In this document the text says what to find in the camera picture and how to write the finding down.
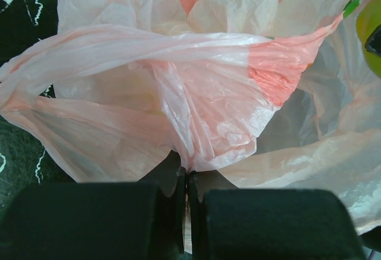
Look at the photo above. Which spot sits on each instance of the pink plastic bag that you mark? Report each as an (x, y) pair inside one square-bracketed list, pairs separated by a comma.
[(269, 93)]

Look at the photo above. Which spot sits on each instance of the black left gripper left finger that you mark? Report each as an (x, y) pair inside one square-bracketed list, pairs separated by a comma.
[(121, 220)]

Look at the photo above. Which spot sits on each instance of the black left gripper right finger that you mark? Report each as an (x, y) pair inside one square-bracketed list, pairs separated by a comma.
[(232, 223)]

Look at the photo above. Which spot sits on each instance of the green yellow pear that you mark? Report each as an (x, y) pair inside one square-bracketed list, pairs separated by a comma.
[(367, 20)]

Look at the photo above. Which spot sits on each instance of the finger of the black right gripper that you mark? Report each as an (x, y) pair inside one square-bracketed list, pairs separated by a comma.
[(373, 42)]

